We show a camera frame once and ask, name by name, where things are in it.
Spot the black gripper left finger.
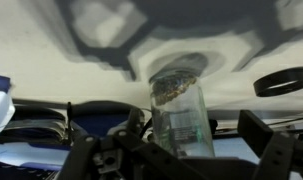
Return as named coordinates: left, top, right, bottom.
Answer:
left=59, top=108, right=205, bottom=180

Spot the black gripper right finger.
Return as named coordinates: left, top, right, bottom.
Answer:
left=237, top=110, right=303, bottom=180

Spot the clear glass bottle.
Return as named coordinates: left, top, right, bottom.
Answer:
left=148, top=53, right=216, bottom=158

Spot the grey sneaker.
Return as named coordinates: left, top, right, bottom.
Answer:
left=0, top=100, right=144, bottom=145

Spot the black lid ring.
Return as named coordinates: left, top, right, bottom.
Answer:
left=253, top=66, right=303, bottom=98

